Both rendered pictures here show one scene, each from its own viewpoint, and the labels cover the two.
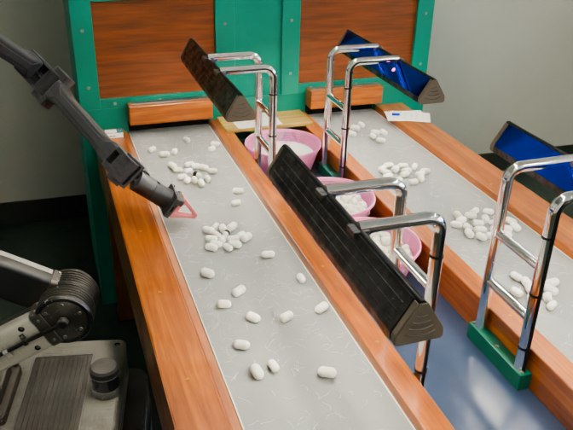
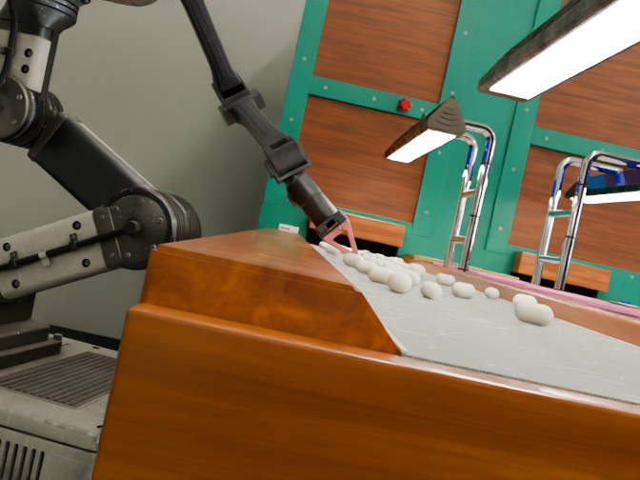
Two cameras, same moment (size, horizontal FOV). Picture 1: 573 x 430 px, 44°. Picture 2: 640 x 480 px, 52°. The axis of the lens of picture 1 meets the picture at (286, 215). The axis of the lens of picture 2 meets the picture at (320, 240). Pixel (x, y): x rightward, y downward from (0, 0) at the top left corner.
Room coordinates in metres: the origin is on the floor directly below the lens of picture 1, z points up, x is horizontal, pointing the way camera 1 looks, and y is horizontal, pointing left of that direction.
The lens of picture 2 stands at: (0.41, -0.06, 0.79)
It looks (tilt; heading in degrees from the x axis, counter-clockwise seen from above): 1 degrees down; 16
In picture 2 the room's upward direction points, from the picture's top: 12 degrees clockwise
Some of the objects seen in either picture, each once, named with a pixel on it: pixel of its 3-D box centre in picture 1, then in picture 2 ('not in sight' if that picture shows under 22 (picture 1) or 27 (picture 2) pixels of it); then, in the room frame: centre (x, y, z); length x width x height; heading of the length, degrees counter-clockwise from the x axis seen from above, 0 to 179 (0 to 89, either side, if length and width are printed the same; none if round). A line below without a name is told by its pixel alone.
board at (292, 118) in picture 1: (264, 120); (460, 267); (2.50, 0.09, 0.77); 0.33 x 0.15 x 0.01; 109
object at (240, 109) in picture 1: (213, 74); (419, 134); (2.04, 0.23, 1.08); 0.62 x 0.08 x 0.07; 19
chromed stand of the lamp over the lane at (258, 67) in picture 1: (240, 130); (435, 210); (2.06, 0.15, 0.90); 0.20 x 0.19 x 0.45; 19
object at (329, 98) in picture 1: (359, 118); (587, 244); (2.19, -0.23, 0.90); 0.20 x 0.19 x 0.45; 19
